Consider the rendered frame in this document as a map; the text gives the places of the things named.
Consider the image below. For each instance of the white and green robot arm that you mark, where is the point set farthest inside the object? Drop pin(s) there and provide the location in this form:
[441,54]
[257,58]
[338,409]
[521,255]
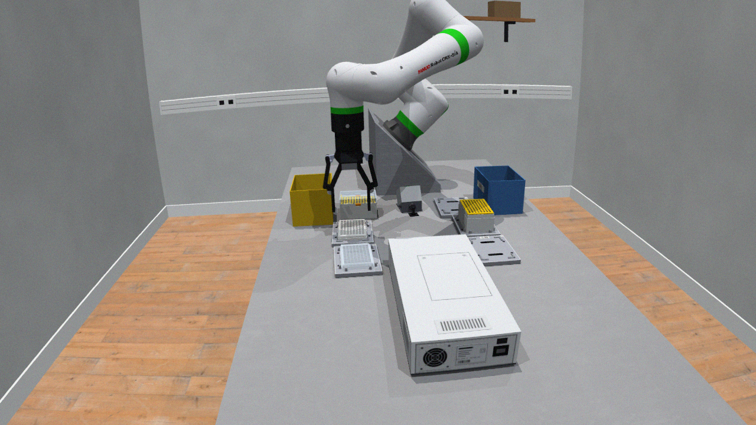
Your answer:
[418,56]

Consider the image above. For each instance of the blue bin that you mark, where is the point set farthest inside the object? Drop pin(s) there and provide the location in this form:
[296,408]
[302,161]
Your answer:
[501,187]

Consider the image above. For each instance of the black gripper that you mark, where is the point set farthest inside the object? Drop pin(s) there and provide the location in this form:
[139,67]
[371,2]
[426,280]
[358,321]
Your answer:
[346,143]

